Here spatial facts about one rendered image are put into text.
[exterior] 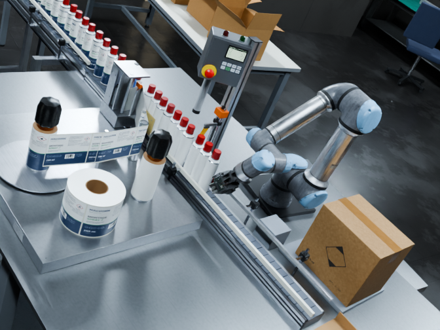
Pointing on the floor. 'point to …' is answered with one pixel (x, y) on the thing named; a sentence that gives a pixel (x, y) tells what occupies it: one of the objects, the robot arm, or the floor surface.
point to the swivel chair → (421, 40)
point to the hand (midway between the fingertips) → (215, 189)
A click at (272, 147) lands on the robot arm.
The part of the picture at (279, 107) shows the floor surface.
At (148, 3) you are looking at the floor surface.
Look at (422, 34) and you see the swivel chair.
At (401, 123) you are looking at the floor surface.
